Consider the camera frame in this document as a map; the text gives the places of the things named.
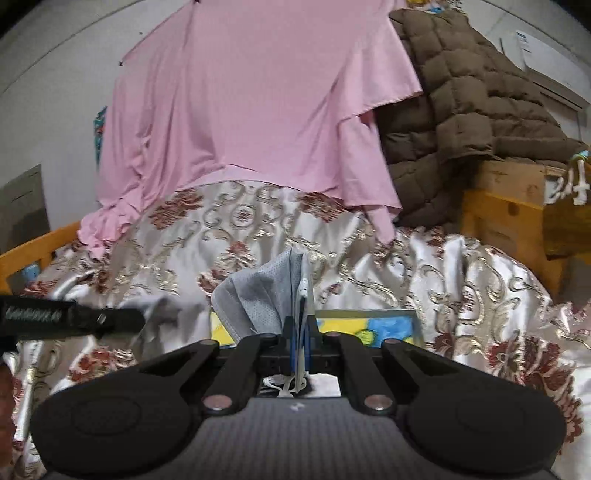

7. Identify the brown puffer jacket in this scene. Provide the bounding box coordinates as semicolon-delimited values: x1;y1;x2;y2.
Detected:
374;7;589;232

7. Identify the wooden bed rail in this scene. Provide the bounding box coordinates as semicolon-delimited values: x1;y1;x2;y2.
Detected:
0;220;83;291

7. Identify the floral satin blanket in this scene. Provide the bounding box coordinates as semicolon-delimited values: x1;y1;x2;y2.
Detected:
0;181;591;480

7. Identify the grey face mask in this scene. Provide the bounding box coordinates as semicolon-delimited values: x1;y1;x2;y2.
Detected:
211;248;315;398

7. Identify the blue fish wall poster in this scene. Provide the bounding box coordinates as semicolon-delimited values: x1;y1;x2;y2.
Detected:
92;105;108;169

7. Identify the white air conditioner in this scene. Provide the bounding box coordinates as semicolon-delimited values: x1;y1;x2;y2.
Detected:
499;30;587;112

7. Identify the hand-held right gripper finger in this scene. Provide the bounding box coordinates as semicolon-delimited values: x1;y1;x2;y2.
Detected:
137;318;299;414
298;318;459;414

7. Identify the grey door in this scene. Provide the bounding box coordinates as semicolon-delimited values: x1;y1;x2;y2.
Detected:
0;164;51;252

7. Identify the pink bed sheet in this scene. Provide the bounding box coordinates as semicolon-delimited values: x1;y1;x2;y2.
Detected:
76;0;424;260

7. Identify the brown bag with white print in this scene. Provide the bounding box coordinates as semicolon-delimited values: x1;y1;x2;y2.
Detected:
541;164;591;259

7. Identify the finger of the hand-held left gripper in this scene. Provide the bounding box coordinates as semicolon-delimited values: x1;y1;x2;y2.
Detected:
69;305;145;335

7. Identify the pine wooden bed frame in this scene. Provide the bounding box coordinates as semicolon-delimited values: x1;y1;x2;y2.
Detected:
459;159;591;298

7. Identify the yellow cartoon cloth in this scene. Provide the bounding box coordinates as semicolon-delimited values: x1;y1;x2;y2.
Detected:
211;314;416;349

